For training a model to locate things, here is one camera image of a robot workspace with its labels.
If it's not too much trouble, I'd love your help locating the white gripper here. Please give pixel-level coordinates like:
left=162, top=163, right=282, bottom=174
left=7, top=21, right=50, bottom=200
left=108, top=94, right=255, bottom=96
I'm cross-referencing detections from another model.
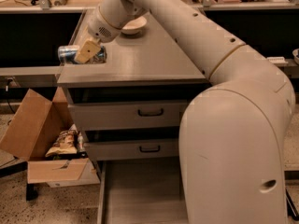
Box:
left=74, top=7, right=121, bottom=63

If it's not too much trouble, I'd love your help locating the blue silver redbull can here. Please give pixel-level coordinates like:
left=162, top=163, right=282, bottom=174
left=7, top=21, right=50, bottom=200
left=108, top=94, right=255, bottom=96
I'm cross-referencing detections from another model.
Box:
left=58, top=45, right=107, bottom=64

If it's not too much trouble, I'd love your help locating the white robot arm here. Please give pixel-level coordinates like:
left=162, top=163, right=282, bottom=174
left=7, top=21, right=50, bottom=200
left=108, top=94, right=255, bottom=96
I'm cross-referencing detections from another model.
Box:
left=81, top=0, right=295, bottom=224

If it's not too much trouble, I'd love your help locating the grey drawer cabinet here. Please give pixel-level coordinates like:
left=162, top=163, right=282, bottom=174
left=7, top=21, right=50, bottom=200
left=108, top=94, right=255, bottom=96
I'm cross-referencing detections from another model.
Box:
left=56, top=7, right=213, bottom=173

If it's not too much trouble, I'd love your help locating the grey top drawer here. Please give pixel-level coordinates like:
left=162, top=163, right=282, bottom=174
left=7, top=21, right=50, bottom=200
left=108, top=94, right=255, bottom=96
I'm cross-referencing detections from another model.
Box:
left=68, top=100, right=187, bottom=131

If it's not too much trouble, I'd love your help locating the grey middle drawer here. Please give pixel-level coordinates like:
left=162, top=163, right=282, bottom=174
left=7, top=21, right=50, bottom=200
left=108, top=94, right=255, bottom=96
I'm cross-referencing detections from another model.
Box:
left=85, top=139, right=178, bottom=161

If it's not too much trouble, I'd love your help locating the grey open bottom drawer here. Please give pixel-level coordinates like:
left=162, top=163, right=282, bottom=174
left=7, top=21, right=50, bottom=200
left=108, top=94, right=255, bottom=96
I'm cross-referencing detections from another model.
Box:
left=97, top=157, right=189, bottom=224

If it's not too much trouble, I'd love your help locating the cream ceramic bowl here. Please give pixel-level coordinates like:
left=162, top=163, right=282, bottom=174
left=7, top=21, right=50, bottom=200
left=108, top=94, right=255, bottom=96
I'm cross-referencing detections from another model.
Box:
left=121, top=16, right=147, bottom=35

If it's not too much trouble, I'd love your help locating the brown cardboard box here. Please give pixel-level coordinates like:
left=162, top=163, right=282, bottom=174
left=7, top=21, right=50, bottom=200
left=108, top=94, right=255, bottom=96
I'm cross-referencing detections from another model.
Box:
left=0, top=89, right=99, bottom=188

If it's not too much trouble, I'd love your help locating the snack chip bag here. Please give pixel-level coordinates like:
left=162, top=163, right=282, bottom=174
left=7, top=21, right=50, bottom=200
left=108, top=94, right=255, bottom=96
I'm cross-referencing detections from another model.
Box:
left=46, top=130, right=78, bottom=157

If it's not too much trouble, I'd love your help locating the small bottle in box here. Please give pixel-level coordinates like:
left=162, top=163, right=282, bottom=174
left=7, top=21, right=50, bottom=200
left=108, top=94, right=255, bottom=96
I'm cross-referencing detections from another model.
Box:
left=77, top=133, right=85, bottom=153

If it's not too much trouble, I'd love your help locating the white power strip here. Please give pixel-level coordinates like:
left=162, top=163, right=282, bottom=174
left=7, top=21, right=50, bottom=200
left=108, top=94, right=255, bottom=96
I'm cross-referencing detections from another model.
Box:
left=267, top=57, right=288, bottom=66

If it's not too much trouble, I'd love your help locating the black metal floor bar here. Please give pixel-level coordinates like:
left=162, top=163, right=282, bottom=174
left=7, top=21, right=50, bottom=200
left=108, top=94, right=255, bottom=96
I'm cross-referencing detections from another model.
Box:
left=286, top=186, right=299, bottom=224

